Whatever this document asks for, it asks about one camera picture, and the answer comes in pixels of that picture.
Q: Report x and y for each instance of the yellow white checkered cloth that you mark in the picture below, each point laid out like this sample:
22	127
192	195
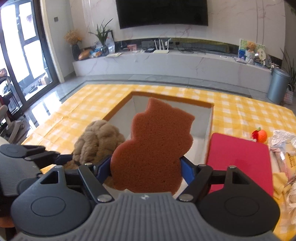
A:
232	115

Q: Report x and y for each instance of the black wall television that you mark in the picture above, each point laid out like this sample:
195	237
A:
135	13

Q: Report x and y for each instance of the white wifi router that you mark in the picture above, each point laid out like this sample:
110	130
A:
161	47

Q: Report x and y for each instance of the tall green floor plant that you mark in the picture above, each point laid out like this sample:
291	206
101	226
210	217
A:
290	68

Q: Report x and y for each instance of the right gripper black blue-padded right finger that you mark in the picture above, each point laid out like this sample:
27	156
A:
197	178

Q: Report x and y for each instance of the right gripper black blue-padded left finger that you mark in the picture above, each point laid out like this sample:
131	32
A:
93	178

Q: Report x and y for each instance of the dried yellow flower vase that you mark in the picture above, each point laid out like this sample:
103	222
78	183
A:
73	37

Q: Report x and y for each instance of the beige chunky knit yarn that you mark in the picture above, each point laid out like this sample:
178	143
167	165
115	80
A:
99	140

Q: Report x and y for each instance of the clear plastic packaging bag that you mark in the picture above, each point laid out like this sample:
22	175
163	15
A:
282	147

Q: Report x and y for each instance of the orange cardboard box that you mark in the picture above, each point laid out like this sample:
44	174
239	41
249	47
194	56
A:
136	102

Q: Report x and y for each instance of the blue-grey cylindrical trash bin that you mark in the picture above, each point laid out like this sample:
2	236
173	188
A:
278	85

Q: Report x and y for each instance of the red box lid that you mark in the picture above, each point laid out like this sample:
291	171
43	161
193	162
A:
250	157

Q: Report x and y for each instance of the orange crocheted fruit toy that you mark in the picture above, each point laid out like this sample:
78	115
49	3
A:
259	135

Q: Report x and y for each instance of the brown cat-shaped sponge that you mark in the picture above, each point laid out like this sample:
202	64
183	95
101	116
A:
150	160

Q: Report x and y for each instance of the potted plant on console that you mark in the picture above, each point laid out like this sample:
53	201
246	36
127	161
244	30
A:
101	33

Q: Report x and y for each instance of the pastel woven handbag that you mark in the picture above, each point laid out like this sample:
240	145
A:
288	98

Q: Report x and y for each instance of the white marble TV console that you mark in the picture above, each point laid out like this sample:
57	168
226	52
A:
201	66

